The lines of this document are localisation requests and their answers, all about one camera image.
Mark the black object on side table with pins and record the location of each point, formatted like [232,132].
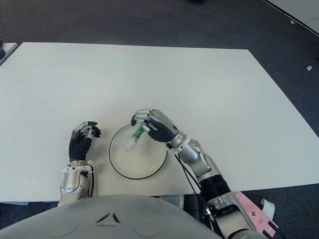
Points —
[2,52]

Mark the grey robot torso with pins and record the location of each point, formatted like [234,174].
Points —
[99,219]

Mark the pink cardboard box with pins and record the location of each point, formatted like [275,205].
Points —
[259,214]

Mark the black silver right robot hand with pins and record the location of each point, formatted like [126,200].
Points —
[162,127]

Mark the green white toothpaste tube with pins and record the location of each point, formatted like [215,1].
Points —
[135,135]

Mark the white side table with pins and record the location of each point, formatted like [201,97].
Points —
[8,51]

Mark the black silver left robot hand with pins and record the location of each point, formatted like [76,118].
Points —
[78,148]

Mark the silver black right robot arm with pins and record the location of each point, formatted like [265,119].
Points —
[207,166]

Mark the white neighbouring desk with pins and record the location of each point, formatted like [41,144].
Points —
[296,11]

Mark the white paper tag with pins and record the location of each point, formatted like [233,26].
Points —
[268,207]

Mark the white plate with black rim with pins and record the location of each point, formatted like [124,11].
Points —
[144,161]

